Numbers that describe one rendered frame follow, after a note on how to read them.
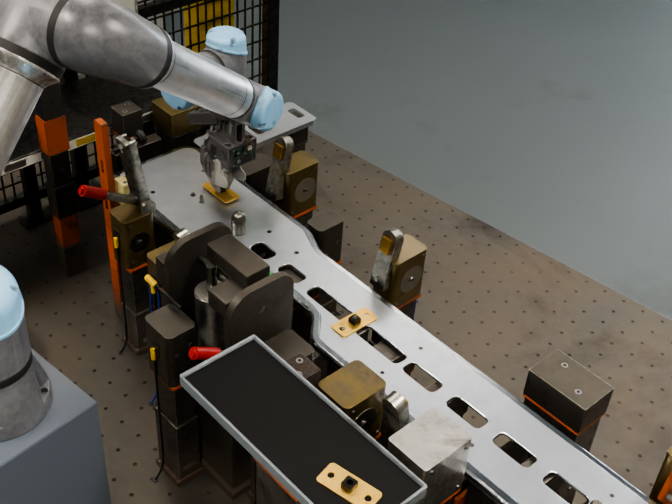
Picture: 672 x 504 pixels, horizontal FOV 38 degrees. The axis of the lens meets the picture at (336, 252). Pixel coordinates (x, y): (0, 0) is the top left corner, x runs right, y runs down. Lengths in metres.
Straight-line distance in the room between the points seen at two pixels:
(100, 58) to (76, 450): 0.58
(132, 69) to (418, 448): 0.67
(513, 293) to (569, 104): 2.35
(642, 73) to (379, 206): 2.66
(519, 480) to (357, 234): 1.05
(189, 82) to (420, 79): 3.17
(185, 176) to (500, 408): 0.86
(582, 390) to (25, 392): 0.88
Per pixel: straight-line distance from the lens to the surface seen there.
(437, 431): 1.46
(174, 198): 2.05
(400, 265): 1.83
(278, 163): 2.04
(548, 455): 1.61
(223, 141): 1.93
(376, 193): 2.60
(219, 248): 1.62
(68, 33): 1.40
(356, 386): 1.54
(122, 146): 1.84
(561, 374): 1.70
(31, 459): 1.49
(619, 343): 2.29
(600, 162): 4.23
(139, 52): 1.41
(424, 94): 4.51
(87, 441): 1.55
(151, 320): 1.65
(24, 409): 1.46
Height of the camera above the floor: 2.20
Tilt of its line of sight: 39 degrees down
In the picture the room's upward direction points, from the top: 4 degrees clockwise
